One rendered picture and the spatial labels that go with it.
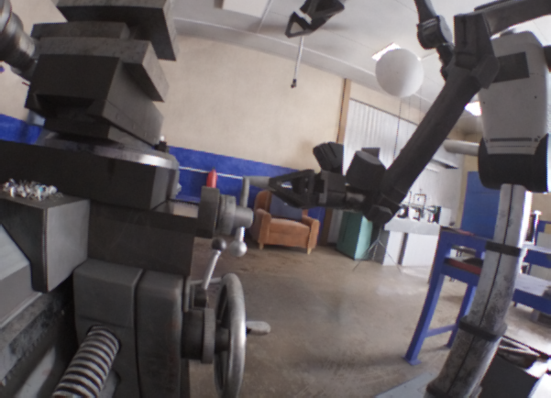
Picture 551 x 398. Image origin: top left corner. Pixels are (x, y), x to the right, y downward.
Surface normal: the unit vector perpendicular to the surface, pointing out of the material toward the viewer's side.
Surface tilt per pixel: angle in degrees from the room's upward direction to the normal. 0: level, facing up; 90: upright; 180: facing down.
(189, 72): 90
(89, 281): 90
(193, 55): 90
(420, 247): 90
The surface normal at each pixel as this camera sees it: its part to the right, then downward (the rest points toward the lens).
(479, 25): 0.00, 0.50
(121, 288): 0.26, 0.05
